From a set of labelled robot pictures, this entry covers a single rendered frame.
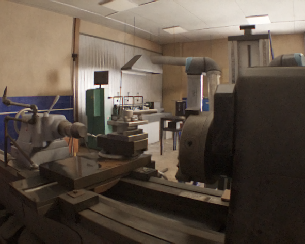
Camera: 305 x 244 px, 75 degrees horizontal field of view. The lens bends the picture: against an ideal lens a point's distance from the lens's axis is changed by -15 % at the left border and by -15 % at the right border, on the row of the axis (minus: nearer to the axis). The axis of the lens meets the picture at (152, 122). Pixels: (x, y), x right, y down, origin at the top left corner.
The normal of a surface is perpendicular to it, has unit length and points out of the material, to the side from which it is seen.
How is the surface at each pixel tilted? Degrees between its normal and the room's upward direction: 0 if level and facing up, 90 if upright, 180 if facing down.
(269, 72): 45
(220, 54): 90
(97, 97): 90
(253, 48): 90
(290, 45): 90
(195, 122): 40
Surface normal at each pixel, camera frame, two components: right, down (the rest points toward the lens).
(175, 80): -0.58, 0.08
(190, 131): -0.48, -0.47
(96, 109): 0.82, 0.06
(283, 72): -0.40, -0.65
